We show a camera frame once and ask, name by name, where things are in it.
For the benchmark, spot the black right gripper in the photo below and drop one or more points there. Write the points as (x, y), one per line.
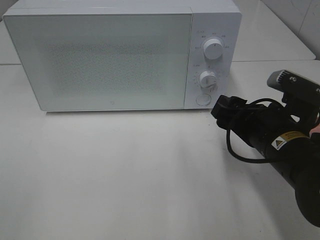
(259, 126)

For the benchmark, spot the round microwave door button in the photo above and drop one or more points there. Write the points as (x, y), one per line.
(203, 99)

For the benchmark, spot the white microwave door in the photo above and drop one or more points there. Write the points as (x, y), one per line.
(104, 62)

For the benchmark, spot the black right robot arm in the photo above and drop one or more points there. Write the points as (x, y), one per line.
(298, 162)

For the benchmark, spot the white lower microwave knob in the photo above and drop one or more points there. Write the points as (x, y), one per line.
(207, 79)

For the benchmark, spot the white microwave knob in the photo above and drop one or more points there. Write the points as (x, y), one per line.
(207, 79)
(213, 48)

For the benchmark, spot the white upper microwave knob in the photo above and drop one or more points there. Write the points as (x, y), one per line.
(213, 48)

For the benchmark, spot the white microwave oven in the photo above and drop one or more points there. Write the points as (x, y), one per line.
(209, 19)

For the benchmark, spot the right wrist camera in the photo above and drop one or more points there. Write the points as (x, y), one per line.
(294, 86)

